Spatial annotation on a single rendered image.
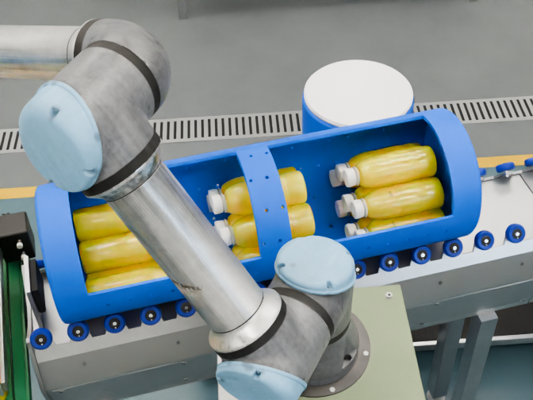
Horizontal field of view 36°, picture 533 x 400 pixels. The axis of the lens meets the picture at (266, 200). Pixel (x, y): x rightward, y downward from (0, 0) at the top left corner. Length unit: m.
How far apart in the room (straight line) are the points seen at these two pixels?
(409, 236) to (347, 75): 0.61
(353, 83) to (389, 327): 0.91
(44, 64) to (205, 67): 2.86
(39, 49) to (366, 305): 0.68
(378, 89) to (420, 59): 1.91
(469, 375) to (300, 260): 1.26
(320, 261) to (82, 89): 0.44
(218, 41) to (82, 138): 3.25
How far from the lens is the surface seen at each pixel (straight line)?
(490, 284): 1.97
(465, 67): 4.03
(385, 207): 1.72
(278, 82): 3.87
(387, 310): 1.43
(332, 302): 1.18
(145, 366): 1.83
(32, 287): 1.74
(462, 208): 1.72
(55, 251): 1.58
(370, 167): 1.72
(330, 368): 1.31
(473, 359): 2.32
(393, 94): 2.13
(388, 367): 1.36
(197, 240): 1.03
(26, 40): 1.18
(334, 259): 1.20
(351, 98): 2.11
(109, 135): 0.95
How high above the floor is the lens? 2.34
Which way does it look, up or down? 45 degrees down
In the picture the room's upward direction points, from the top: 2 degrees counter-clockwise
